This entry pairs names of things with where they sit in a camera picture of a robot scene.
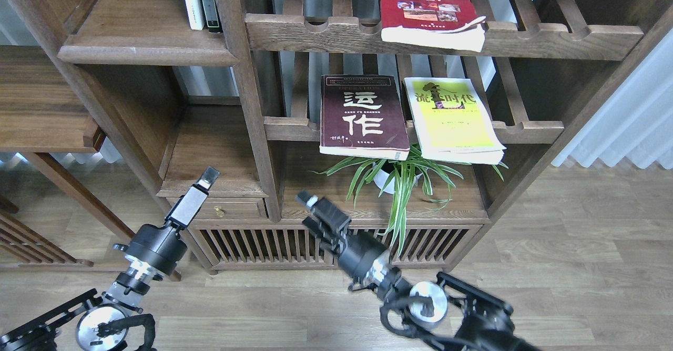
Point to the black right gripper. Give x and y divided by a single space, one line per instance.
361 256

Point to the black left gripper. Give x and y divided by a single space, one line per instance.
162 248

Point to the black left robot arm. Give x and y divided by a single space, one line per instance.
104 320

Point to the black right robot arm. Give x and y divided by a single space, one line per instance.
447 314

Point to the red book on top shelf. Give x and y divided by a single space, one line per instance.
446 24

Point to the brass drawer knob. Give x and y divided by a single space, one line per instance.
219 212

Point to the white plant pot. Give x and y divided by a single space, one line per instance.
396 176

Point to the green spider plant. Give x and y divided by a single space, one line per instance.
363 175

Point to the dark wooden bookshelf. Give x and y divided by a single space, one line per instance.
174 100

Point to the yellow green book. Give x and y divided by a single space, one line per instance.
451 122

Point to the wooden side table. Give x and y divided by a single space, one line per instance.
41 115

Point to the white upright book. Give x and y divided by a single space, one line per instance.
196 17

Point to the dark grey upright book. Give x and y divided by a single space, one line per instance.
212 19

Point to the white curtain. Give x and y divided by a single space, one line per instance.
636 121

